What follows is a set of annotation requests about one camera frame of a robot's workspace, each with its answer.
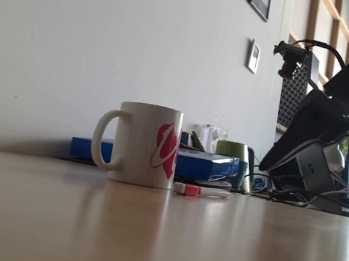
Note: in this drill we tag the red and white marker pen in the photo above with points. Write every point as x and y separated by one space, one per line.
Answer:
189 190

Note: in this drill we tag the green cup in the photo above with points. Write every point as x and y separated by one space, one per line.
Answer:
235 149

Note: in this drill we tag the white desk lamp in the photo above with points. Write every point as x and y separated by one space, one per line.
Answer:
336 159

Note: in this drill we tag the grey laptop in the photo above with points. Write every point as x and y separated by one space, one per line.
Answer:
316 169

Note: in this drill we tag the perforated dark panel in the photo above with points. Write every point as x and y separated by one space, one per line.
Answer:
289 100

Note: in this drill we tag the clear plastic container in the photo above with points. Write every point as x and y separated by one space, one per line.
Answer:
209 136

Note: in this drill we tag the blue binder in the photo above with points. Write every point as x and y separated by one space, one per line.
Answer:
201 167

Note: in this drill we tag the olive green slanted object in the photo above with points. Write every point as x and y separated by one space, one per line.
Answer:
198 140

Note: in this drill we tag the wooden lattice shelf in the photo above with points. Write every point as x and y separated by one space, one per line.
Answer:
313 16

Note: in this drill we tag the white mug with red logo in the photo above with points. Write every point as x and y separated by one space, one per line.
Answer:
137 151

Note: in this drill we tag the black camera on metal bracket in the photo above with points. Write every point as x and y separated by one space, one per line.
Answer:
289 61

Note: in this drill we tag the small white wall frame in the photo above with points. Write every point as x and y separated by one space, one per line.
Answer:
253 56

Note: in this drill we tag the black picture frame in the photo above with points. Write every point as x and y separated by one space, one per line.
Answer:
260 0

